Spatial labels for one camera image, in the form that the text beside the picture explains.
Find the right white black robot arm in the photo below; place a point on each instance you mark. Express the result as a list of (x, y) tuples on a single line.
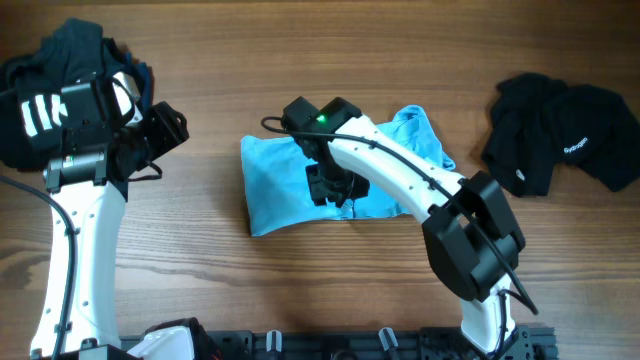
[(472, 238)]

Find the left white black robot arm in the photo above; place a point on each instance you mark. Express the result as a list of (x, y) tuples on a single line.
[(87, 189)]

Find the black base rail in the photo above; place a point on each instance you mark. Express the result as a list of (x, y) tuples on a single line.
[(528, 343)]

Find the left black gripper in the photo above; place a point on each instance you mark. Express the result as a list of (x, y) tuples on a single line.
[(163, 119)]

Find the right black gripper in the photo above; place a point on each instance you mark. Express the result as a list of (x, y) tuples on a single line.
[(329, 184)]

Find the black t-shirt white letters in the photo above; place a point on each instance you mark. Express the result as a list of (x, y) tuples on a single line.
[(32, 111)]

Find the black t-shirt small logo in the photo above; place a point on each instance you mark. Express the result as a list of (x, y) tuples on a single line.
[(539, 122)]

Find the light blue printed t-shirt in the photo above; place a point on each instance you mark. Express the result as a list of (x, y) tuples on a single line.
[(276, 187)]

